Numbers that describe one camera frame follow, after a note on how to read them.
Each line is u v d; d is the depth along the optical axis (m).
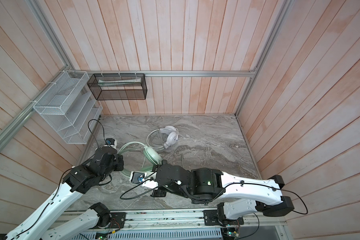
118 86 1.05
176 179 0.35
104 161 0.52
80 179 0.46
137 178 0.41
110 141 0.62
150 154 0.67
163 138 0.98
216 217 0.73
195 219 0.75
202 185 0.38
